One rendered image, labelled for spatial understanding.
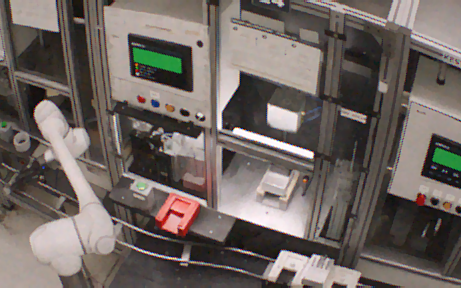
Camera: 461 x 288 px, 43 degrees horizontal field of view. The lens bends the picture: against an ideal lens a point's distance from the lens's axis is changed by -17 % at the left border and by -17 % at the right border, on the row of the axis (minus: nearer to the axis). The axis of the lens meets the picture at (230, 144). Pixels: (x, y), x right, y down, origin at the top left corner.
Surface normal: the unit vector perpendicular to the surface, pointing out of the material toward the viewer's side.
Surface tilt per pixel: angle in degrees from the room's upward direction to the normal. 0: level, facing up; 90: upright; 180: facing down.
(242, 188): 0
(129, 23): 90
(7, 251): 0
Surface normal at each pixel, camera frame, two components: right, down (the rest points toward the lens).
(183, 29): -0.40, 0.66
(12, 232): 0.00, -0.69
